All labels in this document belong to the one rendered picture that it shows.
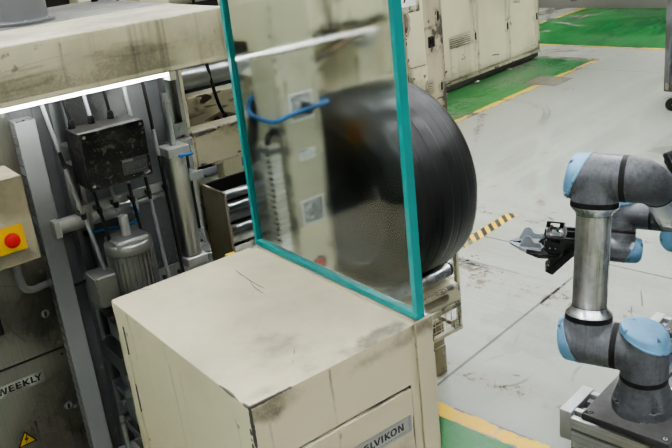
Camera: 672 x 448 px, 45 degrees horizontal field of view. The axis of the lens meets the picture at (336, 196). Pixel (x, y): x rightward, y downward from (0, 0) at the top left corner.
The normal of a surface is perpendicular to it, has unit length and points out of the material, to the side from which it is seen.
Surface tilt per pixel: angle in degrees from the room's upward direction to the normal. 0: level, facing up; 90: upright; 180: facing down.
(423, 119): 42
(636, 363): 90
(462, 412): 0
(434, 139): 55
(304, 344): 0
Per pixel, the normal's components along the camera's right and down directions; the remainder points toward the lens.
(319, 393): 0.61, 0.21
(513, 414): -0.11, -0.94
